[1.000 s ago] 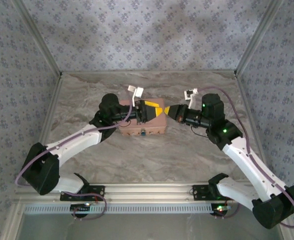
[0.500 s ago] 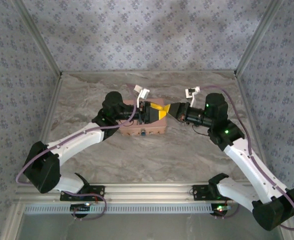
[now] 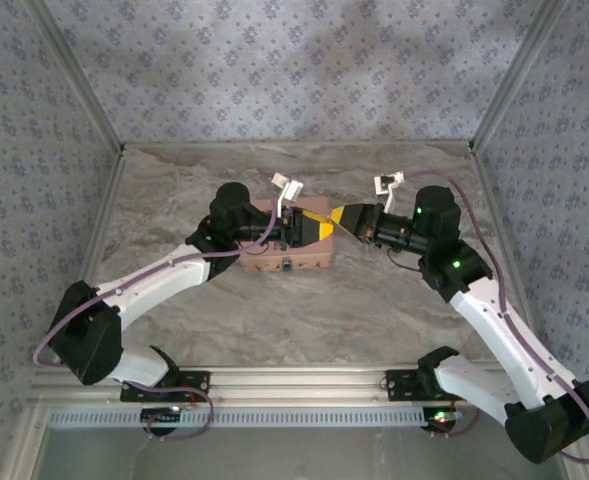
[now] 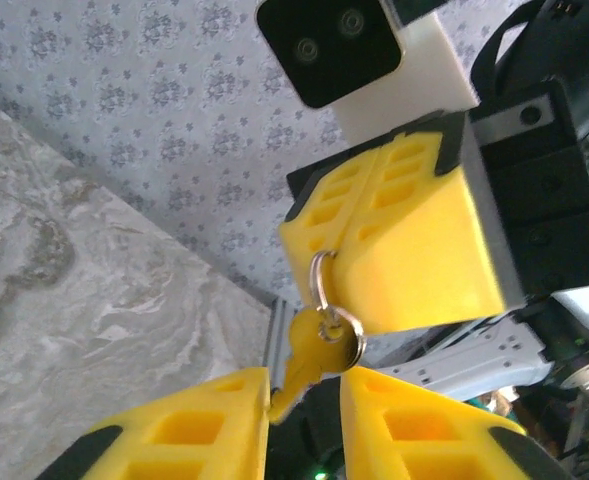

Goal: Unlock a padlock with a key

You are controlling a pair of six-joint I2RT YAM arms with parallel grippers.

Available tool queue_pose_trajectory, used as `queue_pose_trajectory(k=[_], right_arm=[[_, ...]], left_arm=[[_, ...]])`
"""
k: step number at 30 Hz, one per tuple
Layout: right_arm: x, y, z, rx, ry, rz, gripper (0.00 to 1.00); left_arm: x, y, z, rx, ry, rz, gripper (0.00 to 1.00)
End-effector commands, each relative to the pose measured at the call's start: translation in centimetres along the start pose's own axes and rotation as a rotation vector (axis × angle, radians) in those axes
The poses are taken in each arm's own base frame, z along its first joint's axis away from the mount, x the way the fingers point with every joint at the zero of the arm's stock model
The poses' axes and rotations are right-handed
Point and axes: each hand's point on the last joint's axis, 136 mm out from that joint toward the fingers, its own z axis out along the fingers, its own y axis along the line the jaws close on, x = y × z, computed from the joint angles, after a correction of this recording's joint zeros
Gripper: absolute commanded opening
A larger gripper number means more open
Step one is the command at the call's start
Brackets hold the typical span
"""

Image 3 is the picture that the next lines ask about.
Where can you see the pink box with cartoon couple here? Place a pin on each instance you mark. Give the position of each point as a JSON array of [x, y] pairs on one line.
[[319, 251]]

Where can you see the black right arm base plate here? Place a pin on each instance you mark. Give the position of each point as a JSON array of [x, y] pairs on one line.
[[401, 385]]

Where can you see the black controller board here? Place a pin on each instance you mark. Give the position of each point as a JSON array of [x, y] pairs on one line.
[[161, 416], [441, 419]]

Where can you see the aluminium frame corner post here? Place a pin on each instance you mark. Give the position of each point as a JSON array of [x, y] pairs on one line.
[[521, 72], [74, 75]]

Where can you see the small blue padlock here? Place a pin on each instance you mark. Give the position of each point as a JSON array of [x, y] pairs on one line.
[[287, 266]]

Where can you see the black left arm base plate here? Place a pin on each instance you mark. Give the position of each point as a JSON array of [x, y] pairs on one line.
[[194, 382]]

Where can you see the aluminium mounting rail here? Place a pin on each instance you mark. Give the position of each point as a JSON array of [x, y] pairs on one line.
[[294, 385]]

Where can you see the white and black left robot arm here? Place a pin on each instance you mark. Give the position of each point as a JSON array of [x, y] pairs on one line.
[[149, 285]]

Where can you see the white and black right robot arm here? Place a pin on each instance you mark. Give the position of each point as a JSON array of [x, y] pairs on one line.
[[514, 340]]

